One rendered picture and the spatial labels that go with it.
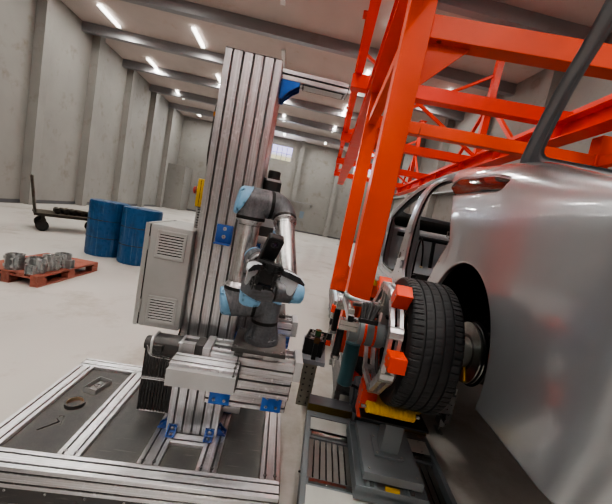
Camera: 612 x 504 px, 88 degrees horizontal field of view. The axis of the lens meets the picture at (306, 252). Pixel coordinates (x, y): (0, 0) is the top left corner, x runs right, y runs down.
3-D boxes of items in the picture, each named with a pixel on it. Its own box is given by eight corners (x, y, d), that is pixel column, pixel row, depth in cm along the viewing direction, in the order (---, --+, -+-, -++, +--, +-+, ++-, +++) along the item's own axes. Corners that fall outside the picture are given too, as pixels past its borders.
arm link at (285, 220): (292, 208, 143) (297, 310, 116) (268, 203, 139) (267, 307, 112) (300, 191, 134) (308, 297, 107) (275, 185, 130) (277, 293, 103)
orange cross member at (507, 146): (585, 190, 380) (596, 155, 375) (372, 150, 390) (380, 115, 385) (577, 191, 392) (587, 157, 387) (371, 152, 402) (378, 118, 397)
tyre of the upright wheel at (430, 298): (483, 315, 128) (433, 270, 192) (425, 303, 129) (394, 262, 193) (437, 448, 143) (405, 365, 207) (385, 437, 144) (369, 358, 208)
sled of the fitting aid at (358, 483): (425, 517, 154) (430, 499, 153) (352, 500, 155) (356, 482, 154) (401, 444, 203) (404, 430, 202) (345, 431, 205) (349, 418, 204)
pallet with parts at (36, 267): (43, 288, 359) (45, 262, 355) (-33, 276, 351) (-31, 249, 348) (98, 270, 468) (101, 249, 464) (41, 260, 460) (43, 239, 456)
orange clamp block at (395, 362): (399, 366, 142) (404, 376, 133) (382, 362, 142) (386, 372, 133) (403, 352, 141) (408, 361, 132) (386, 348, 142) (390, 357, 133)
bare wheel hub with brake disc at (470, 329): (481, 393, 152) (491, 327, 155) (464, 390, 152) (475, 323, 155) (451, 374, 184) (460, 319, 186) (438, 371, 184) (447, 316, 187)
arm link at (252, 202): (253, 322, 131) (277, 190, 125) (216, 319, 126) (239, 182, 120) (249, 312, 143) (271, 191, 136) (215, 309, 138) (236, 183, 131)
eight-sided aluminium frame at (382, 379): (385, 414, 145) (413, 300, 138) (371, 411, 145) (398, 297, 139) (369, 361, 199) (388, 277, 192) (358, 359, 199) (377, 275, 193)
